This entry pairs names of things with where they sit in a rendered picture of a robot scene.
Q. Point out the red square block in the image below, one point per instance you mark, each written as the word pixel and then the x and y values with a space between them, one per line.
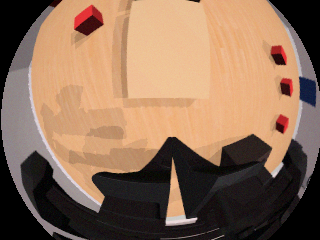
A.
pixel 279 55
pixel 88 20
pixel 286 87
pixel 281 124

